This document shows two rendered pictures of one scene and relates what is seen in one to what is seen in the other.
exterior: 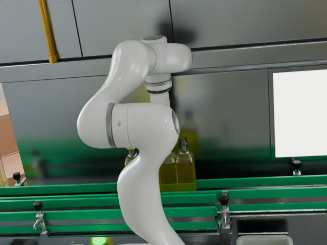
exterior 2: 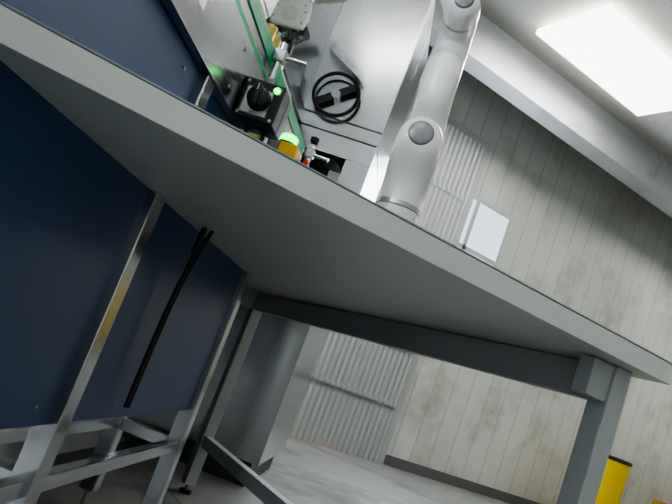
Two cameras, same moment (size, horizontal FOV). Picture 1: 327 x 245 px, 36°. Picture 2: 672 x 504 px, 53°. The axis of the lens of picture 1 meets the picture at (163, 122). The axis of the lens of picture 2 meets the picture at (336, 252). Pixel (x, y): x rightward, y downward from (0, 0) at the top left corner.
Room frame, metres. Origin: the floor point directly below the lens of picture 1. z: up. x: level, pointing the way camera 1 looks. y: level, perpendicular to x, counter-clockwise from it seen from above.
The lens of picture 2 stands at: (1.20, 1.79, 0.55)
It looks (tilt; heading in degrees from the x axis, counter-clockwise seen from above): 10 degrees up; 268
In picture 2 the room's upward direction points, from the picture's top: 21 degrees clockwise
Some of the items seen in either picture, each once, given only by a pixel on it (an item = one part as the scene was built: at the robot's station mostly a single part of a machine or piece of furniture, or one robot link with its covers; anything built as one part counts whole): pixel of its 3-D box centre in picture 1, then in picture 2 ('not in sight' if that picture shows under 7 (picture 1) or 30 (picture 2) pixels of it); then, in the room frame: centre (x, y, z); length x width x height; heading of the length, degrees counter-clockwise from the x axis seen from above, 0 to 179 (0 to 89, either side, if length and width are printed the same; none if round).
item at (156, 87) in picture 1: (158, 83); not in sight; (1.48, 0.00, 1.51); 0.09 x 0.08 x 0.03; 169
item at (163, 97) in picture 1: (160, 102); (292, 14); (1.47, 0.00, 1.44); 0.10 x 0.07 x 0.11; 169
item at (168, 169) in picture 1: (170, 180); not in sight; (1.48, 0.00, 1.16); 0.06 x 0.06 x 0.21; 80
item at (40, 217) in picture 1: (39, 224); (288, 64); (1.37, 0.44, 1.11); 0.07 x 0.04 x 0.13; 170
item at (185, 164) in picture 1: (187, 180); not in sight; (1.46, -0.06, 1.16); 0.06 x 0.06 x 0.21; 79
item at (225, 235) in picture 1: (226, 232); not in sight; (1.34, -0.16, 1.02); 0.09 x 0.04 x 0.07; 170
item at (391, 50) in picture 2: not in sight; (365, 96); (1.20, -1.34, 1.86); 0.70 x 0.37 x 0.89; 80
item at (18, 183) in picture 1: (22, 186); not in sight; (1.65, 0.56, 1.11); 0.07 x 0.04 x 0.13; 170
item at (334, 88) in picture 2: not in sight; (336, 95); (1.32, -0.99, 1.66); 0.21 x 0.05 x 0.21; 170
